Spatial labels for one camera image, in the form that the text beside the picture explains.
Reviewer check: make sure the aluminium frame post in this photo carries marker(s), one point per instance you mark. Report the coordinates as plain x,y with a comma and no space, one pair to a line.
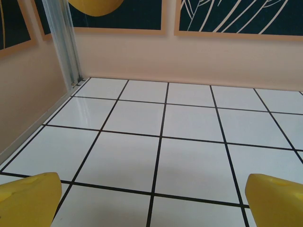
67,59

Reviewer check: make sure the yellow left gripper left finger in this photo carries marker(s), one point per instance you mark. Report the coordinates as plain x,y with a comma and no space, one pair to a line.
26,203

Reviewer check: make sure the wall panel with yellow oval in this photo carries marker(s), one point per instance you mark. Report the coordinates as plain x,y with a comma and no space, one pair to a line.
132,14

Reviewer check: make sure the narrow dark framed wall panel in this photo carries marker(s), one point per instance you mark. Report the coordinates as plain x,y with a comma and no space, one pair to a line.
42,19

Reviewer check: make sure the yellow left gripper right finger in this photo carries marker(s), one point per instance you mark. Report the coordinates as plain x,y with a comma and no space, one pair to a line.
277,205

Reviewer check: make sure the wall panel with leaf outlines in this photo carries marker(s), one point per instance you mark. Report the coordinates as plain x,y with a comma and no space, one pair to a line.
236,14

